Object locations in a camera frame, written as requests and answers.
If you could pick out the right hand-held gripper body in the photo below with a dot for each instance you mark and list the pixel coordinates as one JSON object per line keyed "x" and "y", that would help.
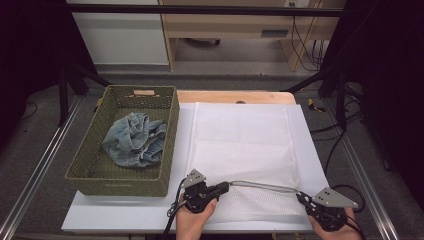
{"x": 330, "y": 206}

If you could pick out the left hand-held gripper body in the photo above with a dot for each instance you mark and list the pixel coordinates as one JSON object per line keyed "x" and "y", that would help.
{"x": 196, "y": 196}

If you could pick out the white mesh laundry bag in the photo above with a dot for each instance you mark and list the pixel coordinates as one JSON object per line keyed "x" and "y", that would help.
{"x": 243, "y": 140}

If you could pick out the light blue denim jeans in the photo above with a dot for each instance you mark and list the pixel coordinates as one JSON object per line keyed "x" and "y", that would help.
{"x": 133, "y": 143}

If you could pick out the green woven basket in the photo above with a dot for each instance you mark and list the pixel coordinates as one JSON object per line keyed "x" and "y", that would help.
{"x": 86, "y": 160}

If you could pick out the person's left hand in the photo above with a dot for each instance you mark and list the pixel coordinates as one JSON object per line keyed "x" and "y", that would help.
{"x": 190, "y": 226}

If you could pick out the person's right hand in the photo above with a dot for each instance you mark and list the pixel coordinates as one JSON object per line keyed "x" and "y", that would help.
{"x": 346, "y": 233}

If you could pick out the yellow and black tool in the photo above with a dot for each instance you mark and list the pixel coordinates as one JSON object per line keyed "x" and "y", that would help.
{"x": 311, "y": 104}

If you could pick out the black metal stand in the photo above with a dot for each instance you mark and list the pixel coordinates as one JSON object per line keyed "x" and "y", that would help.
{"x": 63, "y": 96}
{"x": 340, "y": 100}

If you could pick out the black curtain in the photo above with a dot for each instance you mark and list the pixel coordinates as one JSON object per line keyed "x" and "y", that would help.
{"x": 30, "y": 50}
{"x": 393, "y": 66}

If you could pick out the light wooden desk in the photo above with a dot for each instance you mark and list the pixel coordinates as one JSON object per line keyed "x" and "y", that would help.
{"x": 233, "y": 25}

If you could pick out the white cabinet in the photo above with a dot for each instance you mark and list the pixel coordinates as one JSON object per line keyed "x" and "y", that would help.
{"x": 123, "y": 40}

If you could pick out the aluminium floor rail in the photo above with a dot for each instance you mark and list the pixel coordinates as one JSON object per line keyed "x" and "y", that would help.
{"x": 36, "y": 173}
{"x": 354, "y": 160}

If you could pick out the black horizontal frame bar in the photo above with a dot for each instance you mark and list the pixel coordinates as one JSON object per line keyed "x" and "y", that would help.
{"x": 200, "y": 10}

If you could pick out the white wall socket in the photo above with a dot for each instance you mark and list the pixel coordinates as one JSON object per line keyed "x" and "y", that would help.
{"x": 295, "y": 3}

